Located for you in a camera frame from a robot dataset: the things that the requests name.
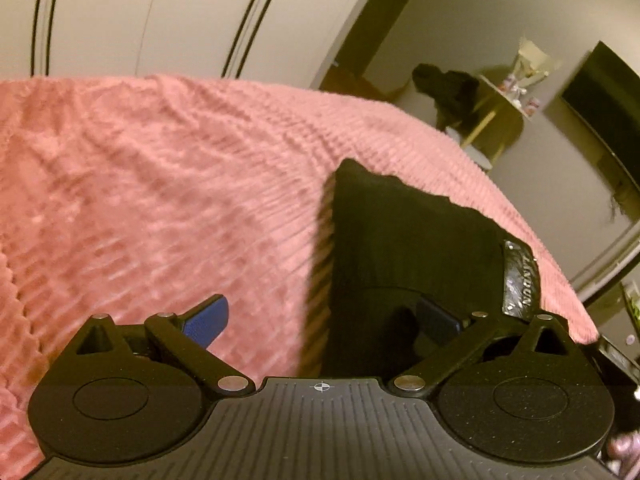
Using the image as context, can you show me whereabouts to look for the white side table wooden legs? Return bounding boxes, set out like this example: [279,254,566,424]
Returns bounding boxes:
[460,74,541,167]

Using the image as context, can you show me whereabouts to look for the black pants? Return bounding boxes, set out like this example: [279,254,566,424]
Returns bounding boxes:
[320,158,543,378]

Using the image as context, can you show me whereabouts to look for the pink ribbed blanket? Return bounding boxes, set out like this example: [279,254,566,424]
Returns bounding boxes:
[0,74,601,471]

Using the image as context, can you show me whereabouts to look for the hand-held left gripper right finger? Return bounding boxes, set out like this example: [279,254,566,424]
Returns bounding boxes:
[387,297,584,398]

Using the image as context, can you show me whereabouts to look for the black television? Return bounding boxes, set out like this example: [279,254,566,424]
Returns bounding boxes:
[560,41,640,197]

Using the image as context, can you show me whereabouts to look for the white wardrobe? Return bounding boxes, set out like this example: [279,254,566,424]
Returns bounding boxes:
[0,0,396,92]

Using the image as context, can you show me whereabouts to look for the paper-wrapped bouquet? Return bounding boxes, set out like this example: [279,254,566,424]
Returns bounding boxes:
[505,37,563,96]

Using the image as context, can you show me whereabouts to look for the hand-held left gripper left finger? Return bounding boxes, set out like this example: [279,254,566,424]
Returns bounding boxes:
[61,294,256,397]

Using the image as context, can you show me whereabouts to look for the pile of dark clothes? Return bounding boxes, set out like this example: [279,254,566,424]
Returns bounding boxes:
[411,63,481,131]

